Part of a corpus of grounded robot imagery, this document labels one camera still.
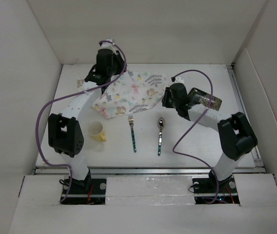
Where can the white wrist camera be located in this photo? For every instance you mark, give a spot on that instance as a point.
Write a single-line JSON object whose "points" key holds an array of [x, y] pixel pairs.
{"points": [[177, 79], [108, 44]]}

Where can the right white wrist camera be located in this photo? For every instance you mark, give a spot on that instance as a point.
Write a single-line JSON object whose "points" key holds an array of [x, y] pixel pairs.
{"points": [[177, 79]]}

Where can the fork with green handle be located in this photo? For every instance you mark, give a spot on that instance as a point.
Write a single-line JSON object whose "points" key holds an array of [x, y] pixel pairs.
{"points": [[131, 124]]}

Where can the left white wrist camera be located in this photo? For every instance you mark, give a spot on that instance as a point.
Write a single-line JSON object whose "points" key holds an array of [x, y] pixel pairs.
{"points": [[108, 44]]}

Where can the yellow mug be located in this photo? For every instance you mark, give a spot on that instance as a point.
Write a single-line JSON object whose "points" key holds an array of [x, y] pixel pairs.
{"points": [[96, 131]]}

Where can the floral patterned placemat cloth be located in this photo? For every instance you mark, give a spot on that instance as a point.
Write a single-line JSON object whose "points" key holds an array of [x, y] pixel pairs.
{"points": [[133, 92]]}

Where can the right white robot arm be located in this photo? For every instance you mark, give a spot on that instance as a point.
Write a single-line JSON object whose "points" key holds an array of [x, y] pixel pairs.
{"points": [[236, 135]]}

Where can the aluminium rail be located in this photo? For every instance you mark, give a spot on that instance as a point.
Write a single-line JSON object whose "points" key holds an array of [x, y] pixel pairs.
{"points": [[128, 171]]}

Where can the black floral square plate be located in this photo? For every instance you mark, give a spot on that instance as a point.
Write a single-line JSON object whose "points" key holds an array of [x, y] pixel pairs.
{"points": [[197, 96]]}

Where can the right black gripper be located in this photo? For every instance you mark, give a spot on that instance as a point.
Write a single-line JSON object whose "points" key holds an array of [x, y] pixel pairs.
{"points": [[165, 99]]}

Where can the spoon with green handle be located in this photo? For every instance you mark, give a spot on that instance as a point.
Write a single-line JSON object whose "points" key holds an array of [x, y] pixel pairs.
{"points": [[161, 125]]}

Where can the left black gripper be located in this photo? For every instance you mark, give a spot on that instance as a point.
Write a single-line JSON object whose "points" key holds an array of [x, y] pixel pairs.
{"points": [[118, 58]]}

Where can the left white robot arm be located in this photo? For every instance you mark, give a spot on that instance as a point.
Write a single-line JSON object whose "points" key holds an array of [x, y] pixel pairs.
{"points": [[64, 132]]}

